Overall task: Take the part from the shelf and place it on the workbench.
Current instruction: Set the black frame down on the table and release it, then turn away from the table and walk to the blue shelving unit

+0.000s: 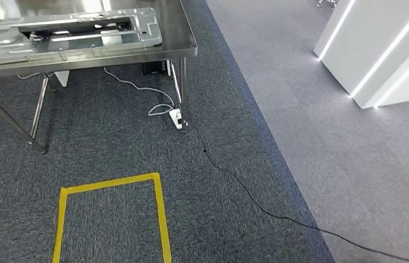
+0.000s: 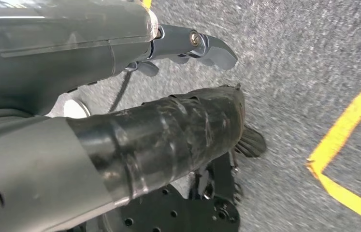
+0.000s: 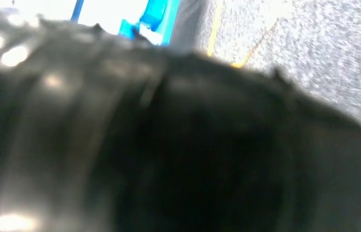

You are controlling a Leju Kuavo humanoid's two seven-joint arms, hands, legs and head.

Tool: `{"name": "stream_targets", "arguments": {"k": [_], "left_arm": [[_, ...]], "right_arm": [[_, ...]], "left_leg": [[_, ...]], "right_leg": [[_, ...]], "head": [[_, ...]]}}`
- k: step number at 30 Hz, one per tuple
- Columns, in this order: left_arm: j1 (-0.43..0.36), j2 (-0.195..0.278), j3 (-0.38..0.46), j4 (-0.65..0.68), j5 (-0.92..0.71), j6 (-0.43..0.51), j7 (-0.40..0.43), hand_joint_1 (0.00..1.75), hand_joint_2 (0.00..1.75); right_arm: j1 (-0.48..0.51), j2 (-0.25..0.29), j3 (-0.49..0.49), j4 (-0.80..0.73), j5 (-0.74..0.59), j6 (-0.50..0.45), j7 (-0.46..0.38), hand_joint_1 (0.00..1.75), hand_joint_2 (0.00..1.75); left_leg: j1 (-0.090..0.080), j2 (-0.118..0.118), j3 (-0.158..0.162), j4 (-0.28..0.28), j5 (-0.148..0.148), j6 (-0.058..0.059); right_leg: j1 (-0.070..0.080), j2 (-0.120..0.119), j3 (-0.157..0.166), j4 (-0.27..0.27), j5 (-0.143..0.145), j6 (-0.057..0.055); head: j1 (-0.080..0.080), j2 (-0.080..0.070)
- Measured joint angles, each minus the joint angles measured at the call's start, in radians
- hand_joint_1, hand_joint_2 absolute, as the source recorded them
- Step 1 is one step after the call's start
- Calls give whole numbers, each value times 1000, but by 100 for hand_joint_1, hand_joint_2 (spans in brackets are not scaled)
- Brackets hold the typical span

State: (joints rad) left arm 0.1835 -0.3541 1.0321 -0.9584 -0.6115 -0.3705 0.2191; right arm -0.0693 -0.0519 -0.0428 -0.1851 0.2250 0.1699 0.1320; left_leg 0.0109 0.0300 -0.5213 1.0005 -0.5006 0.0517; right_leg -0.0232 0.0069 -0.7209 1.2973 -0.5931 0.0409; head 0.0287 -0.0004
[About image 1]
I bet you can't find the steel workbench table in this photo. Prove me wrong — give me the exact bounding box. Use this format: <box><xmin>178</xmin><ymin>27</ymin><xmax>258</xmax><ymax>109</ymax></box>
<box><xmin>0</xmin><ymin>0</ymin><xmax>198</xmax><ymax>155</ymax></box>

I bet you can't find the yellow floor tape square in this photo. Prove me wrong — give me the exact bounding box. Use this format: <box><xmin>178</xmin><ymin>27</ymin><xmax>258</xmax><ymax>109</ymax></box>
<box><xmin>51</xmin><ymin>172</ymin><xmax>172</xmax><ymax>263</ymax></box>

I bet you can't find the white lit partition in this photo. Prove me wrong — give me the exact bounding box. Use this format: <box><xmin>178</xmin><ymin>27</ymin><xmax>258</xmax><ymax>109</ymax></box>
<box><xmin>313</xmin><ymin>0</ymin><xmax>409</xmax><ymax>110</ymax></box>

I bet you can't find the white power strip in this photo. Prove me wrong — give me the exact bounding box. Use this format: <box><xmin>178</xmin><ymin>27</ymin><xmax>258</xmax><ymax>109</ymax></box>
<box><xmin>168</xmin><ymin>108</ymin><xmax>184</xmax><ymax>130</ymax></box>

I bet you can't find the silver stamped metal fixture plate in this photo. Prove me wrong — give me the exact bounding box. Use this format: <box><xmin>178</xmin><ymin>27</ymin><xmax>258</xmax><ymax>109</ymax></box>
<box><xmin>0</xmin><ymin>7</ymin><xmax>163</xmax><ymax>66</ymax></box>

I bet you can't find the small black box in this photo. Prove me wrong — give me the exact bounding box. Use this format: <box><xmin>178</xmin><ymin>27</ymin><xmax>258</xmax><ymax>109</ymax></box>
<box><xmin>142</xmin><ymin>60</ymin><xmax>170</xmax><ymax>76</ymax></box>

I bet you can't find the white power cable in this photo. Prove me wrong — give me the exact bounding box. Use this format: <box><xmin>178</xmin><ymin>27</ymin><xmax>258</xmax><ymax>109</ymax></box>
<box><xmin>102</xmin><ymin>66</ymin><xmax>176</xmax><ymax>118</ymax></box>

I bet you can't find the thin black floor cable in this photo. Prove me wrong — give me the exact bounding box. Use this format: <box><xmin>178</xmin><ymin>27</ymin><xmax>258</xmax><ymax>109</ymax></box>
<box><xmin>186</xmin><ymin>123</ymin><xmax>409</xmax><ymax>263</ymax></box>

